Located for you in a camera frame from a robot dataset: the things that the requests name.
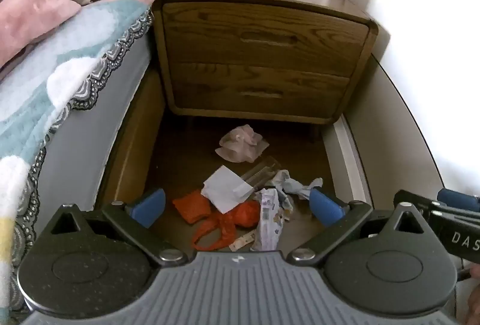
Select orange plastic bag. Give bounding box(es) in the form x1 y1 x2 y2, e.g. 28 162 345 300
172 189 262 251

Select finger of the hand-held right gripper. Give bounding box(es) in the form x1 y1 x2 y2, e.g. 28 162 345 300
438 188 480 209
393 189 480 221

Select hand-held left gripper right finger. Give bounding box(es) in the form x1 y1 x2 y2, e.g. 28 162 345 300
287 188 430 267

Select grey bed base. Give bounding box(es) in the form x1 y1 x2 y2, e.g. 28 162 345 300
43 36 151 232

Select wooden nightstand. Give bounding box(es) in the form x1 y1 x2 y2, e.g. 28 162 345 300
153 0 379 143

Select clear plastic package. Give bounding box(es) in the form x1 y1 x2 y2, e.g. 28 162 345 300
240 156 283 195

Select wooden bed frame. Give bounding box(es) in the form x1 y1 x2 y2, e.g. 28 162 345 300
95 70 166 206

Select pink fluffy blanket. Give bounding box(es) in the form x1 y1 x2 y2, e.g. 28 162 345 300
0 0 81 67

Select white baseboard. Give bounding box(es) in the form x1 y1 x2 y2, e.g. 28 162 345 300
332 119 373 206

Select wooden nightstand drawer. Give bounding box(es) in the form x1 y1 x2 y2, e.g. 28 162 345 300
162 2 370 78
170 62 351 120

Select small paper strip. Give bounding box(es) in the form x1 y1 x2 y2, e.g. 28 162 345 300
229 230 256 251

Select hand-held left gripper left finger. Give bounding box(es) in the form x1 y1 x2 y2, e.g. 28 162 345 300
49 188 190 267

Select white purple printed wrapper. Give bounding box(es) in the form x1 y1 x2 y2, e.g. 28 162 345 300
251 188 296 252

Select white folded paper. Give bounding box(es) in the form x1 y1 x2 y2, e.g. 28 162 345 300
201 165 256 215

